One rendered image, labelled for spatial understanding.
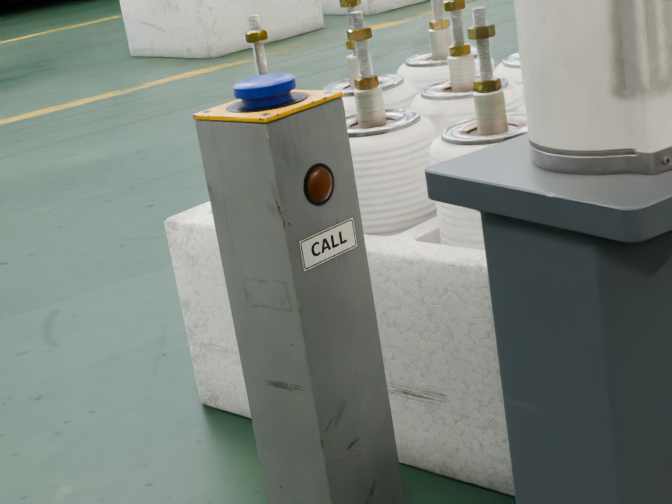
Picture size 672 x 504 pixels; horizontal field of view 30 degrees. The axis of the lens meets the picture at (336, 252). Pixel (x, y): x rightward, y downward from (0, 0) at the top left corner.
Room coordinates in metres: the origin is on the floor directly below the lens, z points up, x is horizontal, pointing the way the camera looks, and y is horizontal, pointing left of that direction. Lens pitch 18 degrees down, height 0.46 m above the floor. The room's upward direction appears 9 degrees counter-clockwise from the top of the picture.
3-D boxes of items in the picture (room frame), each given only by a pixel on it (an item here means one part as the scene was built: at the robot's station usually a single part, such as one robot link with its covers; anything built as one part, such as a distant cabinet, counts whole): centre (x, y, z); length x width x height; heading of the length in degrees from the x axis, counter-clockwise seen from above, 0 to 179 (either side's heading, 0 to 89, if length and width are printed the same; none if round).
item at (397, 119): (0.97, -0.04, 0.25); 0.08 x 0.08 x 0.01
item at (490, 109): (0.88, -0.13, 0.26); 0.02 x 0.02 x 0.03
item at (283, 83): (0.80, 0.03, 0.32); 0.04 x 0.04 x 0.02
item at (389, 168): (0.97, -0.04, 0.16); 0.10 x 0.10 x 0.18
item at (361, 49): (0.97, -0.04, 0.30); 0.01 x 0.01 x 0.08
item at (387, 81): (1.14, -0.05, 0.25); 0.08 x 0.08 x 0.01
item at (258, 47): (1.06, 0.04, 0.30); 0.01 x 0.01 x 0.08
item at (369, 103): (0.97, -0.04, 0.26); 0.02 x 0.02 x 0.03
